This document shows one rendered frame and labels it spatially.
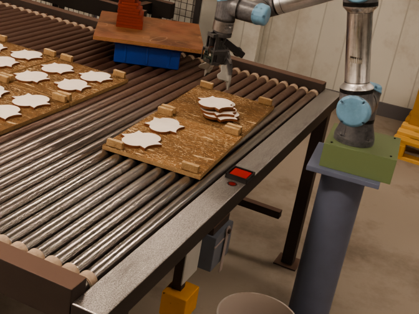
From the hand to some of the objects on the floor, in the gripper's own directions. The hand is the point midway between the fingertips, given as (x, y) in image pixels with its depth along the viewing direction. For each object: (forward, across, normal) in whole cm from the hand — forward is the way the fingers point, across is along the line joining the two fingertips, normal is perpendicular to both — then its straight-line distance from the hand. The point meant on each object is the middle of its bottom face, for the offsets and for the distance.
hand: (217, 83), depth 257 cm
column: (+106, +41, +38) cm, 120 cm away
